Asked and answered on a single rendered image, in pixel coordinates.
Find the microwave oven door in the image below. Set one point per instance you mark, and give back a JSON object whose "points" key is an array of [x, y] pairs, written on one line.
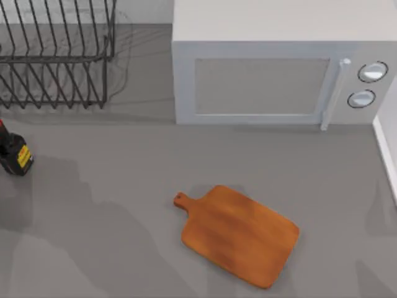
{"points": [[260, 87]]}

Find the wooden cutting board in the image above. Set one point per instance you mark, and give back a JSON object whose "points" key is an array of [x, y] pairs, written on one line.
{"points": [[235, 236]]}

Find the pale microwave oven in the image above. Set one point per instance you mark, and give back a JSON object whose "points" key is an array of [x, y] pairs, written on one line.
{"points": [[248, 21]]}

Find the smaller microwave knob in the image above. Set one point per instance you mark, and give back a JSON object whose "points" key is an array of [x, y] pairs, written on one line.
{"points": [[361, 98]]}

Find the larger microwave knob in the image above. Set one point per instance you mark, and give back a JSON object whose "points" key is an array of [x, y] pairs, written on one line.
{"points": [[372, 72]]}

